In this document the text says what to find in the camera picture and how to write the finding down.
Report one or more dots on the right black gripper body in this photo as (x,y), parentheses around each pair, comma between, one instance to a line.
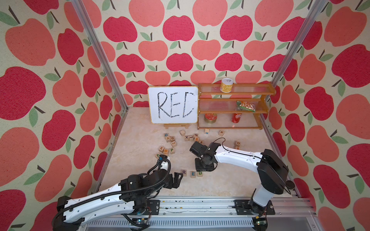
(200,165)

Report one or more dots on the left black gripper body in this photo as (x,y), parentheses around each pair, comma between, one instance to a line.
(170,184)

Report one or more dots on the wooden block letter E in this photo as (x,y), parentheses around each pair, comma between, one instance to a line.
(193,174)

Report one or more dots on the wooden block letter R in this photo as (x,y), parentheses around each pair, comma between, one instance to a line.
(184,172)

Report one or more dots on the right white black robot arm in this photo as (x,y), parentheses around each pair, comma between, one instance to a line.
(273,173)

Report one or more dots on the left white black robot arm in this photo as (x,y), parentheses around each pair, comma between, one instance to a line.
(128,197)

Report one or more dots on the red flat tin can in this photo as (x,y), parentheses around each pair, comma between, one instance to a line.
(210,118)

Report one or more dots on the red soda can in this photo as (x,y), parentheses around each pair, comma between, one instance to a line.
(236,117)

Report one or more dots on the wooden three-tier shelf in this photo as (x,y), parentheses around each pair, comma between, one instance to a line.
(212,100)

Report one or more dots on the green snack bag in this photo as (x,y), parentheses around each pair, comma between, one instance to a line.
(245,106)

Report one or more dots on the whiteboard with RED writing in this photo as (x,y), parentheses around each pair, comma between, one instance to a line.
(173,105)

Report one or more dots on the yellow tin can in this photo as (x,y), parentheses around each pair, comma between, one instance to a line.
(226,85)

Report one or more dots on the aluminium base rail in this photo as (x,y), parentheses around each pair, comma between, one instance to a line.
(189,213)

